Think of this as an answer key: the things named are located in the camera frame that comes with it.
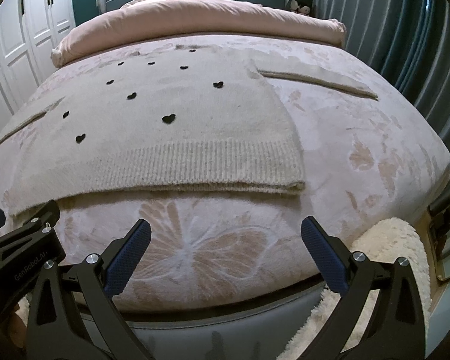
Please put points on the pink butterfly pattern bedspread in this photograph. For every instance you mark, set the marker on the pink butterfly pattern bedspread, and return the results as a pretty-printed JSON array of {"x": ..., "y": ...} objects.
[{"x": 366, "y": 159}]

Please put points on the cream fluffy rug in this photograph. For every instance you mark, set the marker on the cream fluffy rug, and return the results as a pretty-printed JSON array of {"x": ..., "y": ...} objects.
[{"x": 376, "y": 302}]

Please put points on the white panelled wardrobe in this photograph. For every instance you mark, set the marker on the white panelled wardrobe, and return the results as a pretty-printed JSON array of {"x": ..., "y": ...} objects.
[{"x": 29, "y": 30}]

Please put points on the teal striped curtain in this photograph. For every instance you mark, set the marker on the teal striped curtain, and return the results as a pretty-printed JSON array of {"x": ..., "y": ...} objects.
[{"x": 408, "y": 43}]

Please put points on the pink folded duvet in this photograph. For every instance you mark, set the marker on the pink folded duvet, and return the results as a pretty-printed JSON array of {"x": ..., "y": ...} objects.
[{"x": 150, "y": 19}]

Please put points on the plush toys on nightstand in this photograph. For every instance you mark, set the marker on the plush toys on nightstand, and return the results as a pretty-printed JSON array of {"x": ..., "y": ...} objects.
[{"x": 298, "y": 8}]

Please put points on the beige knit sweater black hearts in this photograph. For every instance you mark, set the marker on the beige knit sweater black hearts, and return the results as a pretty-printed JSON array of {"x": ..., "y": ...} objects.
[{"x": 182, "y": 119}]

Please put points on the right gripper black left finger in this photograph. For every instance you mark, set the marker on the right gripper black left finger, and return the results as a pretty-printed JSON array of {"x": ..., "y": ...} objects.
[{"x": 56, "y": 329}]

